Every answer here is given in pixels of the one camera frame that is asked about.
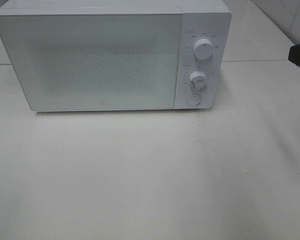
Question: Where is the round white door release button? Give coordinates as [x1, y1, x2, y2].
[186, 94, 201, 106]

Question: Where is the white microwave knob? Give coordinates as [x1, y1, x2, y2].
[188, 71, 208, 89]
[192, 37, 214, 60]

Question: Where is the white microwave door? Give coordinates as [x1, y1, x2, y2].
[0, 14, 182, 112]

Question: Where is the white microwave oven body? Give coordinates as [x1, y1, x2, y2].
[0, 0, 232, 111]

